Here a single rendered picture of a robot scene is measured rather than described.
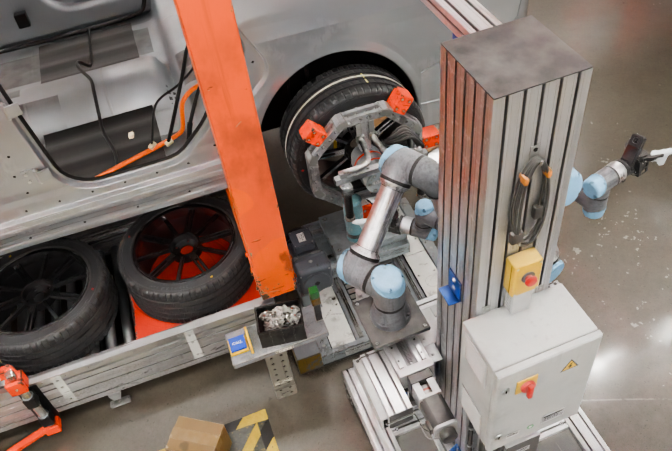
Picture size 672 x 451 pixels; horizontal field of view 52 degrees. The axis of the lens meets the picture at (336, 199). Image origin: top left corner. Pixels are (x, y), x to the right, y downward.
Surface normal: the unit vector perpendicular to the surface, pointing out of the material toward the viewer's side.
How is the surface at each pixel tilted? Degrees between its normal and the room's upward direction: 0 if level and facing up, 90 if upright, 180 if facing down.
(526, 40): 0
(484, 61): 0
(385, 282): 7
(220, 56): 90
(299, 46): 90
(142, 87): 50
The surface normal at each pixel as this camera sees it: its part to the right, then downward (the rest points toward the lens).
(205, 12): 0.33, 0.65
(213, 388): -0.10, -0.70
